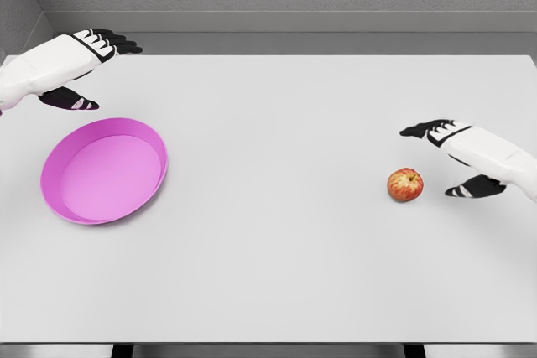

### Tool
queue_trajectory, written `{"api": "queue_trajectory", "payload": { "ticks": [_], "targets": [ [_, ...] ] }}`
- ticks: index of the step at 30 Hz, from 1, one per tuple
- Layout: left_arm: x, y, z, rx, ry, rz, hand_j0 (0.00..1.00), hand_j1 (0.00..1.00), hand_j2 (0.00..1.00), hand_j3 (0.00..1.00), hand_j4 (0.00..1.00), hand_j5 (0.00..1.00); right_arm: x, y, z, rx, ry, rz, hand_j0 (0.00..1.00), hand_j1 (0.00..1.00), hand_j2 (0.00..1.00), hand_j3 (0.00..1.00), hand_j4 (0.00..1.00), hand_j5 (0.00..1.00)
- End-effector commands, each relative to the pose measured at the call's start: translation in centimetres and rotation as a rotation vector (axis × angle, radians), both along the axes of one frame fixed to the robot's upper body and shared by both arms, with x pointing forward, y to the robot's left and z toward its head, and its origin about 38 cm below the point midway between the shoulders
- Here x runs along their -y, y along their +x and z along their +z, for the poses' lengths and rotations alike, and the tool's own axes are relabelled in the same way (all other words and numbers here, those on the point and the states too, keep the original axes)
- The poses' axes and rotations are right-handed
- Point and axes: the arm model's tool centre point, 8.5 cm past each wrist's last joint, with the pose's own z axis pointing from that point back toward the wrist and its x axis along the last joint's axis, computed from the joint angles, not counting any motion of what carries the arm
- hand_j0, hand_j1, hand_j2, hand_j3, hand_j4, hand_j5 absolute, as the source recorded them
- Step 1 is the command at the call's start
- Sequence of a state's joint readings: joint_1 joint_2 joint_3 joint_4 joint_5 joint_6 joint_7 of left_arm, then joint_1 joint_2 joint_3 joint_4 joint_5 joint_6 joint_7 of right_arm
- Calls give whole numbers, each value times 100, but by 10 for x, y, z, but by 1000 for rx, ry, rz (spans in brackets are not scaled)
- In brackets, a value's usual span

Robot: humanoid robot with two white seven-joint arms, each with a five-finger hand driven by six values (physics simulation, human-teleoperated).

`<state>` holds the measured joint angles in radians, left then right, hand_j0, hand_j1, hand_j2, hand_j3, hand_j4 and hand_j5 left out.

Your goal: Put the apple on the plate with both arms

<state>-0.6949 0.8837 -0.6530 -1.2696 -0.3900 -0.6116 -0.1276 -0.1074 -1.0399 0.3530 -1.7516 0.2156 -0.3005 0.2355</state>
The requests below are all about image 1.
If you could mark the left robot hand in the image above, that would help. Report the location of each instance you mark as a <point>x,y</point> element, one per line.
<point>63,56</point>

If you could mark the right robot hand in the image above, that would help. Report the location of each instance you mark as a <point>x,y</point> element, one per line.
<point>478,148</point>

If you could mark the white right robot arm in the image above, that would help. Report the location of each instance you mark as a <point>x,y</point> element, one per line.
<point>528,173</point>

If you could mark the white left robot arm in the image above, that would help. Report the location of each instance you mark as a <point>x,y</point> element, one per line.
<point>12,81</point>

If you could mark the red yellow apple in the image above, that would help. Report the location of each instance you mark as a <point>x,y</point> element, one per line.
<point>405,184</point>

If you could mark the pink round plate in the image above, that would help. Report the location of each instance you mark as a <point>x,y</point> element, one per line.
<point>107,173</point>

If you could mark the white table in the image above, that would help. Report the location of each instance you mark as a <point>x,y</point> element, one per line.
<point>268,249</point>

